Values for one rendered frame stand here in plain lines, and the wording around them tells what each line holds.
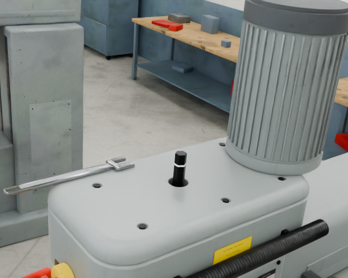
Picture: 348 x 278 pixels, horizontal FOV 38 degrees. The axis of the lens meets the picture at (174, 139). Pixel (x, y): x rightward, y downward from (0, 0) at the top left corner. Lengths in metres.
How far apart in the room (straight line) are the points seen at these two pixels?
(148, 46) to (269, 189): 7.60
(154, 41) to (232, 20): 1.85
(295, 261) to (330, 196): 0.20
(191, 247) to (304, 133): 0.31
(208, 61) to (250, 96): 6.35
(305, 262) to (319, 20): 0.54
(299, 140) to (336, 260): 0.40
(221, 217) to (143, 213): 0.13
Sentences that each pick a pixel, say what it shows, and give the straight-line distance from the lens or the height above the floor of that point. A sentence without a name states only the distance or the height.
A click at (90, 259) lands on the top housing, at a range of 0.81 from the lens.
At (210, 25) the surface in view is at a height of 0.99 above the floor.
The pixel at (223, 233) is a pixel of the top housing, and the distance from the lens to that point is 0.88.
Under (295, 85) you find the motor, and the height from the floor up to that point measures 2.08.
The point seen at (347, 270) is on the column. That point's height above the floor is 1.56.
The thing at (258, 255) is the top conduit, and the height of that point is 1.80.
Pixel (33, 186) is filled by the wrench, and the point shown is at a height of 1.90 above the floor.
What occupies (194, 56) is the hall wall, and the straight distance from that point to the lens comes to 7.56.
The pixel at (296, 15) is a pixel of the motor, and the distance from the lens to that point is 0.91.
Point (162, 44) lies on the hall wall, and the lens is 8.18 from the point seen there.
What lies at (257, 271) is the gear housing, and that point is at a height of 1.72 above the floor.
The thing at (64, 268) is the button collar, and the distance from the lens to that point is 0.89.
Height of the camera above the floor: 2.35
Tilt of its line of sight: 24 degrees down
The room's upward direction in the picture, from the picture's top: 5 degrees clockwise
